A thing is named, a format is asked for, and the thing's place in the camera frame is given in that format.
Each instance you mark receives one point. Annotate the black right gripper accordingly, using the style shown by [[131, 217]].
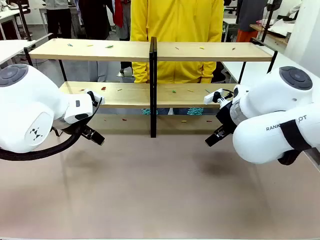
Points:
[[226, 116]]

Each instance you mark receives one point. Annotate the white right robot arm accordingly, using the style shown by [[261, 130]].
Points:
[[275, 100]]

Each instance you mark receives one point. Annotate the person right forearm yellow sleeve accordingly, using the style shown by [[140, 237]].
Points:
[[140, 72]]

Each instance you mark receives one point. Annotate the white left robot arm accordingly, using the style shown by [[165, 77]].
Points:
[[30, 100]]

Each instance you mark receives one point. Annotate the person left forearm yellow sleeve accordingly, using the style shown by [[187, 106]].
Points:
[[207, 72]]

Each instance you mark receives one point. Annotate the white long table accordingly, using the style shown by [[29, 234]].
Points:
[[235, 70]]

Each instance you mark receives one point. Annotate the small blue scrap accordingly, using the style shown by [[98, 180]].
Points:
[[70, 45]]

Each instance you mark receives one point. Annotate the wooden background table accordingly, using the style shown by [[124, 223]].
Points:
[[272, 33]]

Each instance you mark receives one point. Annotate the bystander in dark coat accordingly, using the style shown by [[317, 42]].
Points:
[[96, 17]]

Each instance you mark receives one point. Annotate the white side table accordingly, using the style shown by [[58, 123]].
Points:
[[12, 50]]

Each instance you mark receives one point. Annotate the person in yellow hoodie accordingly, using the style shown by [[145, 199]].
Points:
[[175, 22]]

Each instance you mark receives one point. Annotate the bystander grey jacket orange trousers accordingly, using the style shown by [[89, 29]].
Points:
[[250, 20]]

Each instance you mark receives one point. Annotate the bystander in black trousers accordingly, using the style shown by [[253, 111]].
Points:
[[58, 17]]

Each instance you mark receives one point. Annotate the red hanging garment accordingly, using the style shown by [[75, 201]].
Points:
[[119, 13]]

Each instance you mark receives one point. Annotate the black stand pole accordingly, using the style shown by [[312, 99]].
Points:
[[267, 22]]

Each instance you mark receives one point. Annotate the white background table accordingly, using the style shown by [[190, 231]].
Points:
[[37, 10]]

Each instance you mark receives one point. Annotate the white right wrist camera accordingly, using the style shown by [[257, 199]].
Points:
[[208, 98]]

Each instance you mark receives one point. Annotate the wooden two-tier shelf black frame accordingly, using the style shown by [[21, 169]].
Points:
[[212, 53], [95, 52]]

